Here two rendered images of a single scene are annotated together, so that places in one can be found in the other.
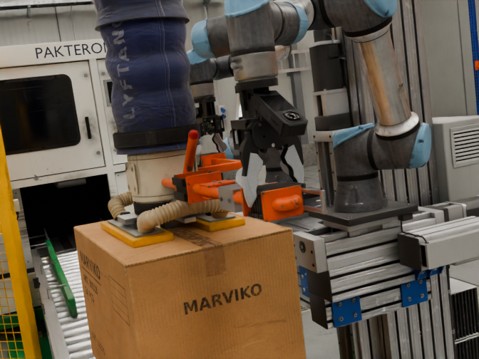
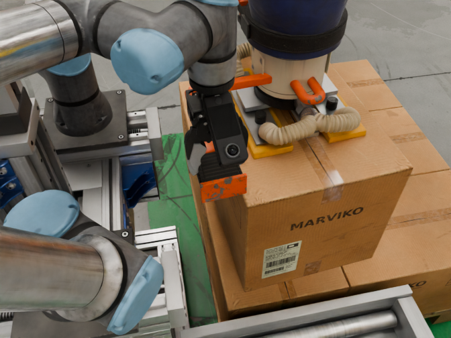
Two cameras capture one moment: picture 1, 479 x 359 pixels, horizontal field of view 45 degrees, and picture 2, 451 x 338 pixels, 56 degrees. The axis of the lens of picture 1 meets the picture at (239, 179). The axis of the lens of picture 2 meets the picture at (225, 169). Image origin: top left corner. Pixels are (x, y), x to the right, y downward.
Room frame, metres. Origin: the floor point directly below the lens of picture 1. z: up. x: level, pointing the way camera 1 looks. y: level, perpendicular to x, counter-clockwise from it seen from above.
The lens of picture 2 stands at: (2.42, 0.19, 1.78)
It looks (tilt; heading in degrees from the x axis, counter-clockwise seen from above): 48 degrees down; 189
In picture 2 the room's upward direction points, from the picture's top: straight up
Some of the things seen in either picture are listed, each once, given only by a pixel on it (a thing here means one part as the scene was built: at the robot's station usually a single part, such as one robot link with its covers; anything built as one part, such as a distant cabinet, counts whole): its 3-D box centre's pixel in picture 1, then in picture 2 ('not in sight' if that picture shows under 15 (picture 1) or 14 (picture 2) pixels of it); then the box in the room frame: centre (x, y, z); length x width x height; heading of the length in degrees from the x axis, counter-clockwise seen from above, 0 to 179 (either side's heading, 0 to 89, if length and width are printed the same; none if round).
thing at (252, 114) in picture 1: (259, 116); not in sight; (1.01, -0.05, 1.34); 0.09 x 0.08 x 0.12; 25
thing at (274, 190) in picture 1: (271, 201); not in sight; (0.98, -0.05, 1.20); 0.08 x 0.07 x 0.05; 25
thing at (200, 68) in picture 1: (199, 67); (208, 14); (1.90, 0.08, 1.51); 0.09 x 0.08 x 0.11; 156
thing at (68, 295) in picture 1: (50, 271); not in sight; (3.20, 1.11, 0.60); 1.60 x 0.10 x 0.09; 21
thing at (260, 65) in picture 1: (253, 68); not in sight; (1.00, -0.05, 1.42); 0.08 x 0.08 x 0.05
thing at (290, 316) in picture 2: not in sight; (298, 315); (1.88, 0.32, 0.58); 0.70 x 0.03 x 0.06; 111
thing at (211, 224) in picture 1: (201, 211); (251, 104); (1.57, 0.11, 1.10); 0.34 x 0.10 x 0.05; 25
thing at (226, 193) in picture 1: (240, 196); not in sight; (1.11, 0.00, 1.19); 0.07 x 0.07 x 0.04; 25
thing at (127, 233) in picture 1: (133, 224); (319, 90); (1.49, 0.29, 1.10); 0.34 x 0.10 x 0.05; 25
